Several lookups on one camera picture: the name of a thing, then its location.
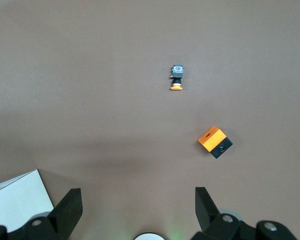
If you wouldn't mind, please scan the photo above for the brown table cover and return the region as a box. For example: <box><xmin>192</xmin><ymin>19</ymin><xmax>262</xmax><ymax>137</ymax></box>
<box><xmin>0</xmin><ymin>0</ymin><xmax>300</xmax><ymax>240</ymax></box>

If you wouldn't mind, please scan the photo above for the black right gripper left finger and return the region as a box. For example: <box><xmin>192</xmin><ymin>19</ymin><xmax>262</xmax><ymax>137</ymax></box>
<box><xmin>22</xmin><ymin>187</ymin><xmax>84</xmax><ymax>240</ymax></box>

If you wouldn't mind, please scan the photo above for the white tray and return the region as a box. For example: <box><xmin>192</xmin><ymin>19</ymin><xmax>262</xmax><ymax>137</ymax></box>
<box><xmin>0</xmin><ymin>169</ymin><xmax>55</xmax><ymax>233</ymax></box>

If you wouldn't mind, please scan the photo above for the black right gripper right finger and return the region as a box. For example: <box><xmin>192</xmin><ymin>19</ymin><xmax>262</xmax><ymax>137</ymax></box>
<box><xmin>192</xmin><ymin>186</ymin><xmax>256</xmax><ymax>240</ymax></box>

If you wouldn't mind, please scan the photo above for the orange and black box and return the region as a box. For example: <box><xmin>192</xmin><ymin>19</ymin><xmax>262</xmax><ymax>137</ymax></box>
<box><xmin>197</xmin><ymin>126</ymin><xmax>234</xmax><ymax>160</ymax></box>

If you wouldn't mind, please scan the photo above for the small orange push button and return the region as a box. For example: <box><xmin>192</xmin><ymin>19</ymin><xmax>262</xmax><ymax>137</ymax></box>
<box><xmin>169</xmin><ymin>64</ymin><xmax>186</xmax><ymax>92</ymax></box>

